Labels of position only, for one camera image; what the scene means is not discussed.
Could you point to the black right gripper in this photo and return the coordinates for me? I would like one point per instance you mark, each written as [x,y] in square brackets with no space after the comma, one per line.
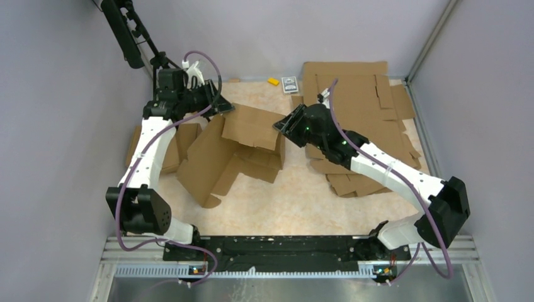
[289,125]

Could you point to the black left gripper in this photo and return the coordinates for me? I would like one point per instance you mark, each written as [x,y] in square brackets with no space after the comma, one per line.
[213,96]

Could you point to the large cardboard box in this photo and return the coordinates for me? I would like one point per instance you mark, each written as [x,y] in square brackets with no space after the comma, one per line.
[242,141]

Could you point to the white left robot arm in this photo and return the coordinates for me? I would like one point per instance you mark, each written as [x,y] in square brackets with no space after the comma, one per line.
[135,203]

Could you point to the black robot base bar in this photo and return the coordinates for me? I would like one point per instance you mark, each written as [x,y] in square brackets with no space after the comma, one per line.
[328,253]

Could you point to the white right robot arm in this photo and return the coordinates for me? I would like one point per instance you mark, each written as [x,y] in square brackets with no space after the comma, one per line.
[442,205]

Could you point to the folded cardboard box at left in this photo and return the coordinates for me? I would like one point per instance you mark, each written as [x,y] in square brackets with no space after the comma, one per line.
[185,135]

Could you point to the small printed card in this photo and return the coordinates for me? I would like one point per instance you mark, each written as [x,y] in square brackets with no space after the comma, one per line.
[289,85]

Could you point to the yellow rectangular block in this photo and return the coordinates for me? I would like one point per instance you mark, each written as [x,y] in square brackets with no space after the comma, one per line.
[273,81]

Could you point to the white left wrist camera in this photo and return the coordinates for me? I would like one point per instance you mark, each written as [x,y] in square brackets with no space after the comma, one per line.
[194,78]

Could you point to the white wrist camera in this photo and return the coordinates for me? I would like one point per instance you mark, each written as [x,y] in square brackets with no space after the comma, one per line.
[323,97]
[194,78]

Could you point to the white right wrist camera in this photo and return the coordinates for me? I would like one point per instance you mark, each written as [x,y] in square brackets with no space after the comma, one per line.
[323,97]

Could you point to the black camera tripod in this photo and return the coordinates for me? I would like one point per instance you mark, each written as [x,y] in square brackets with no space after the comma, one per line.
[131,33]

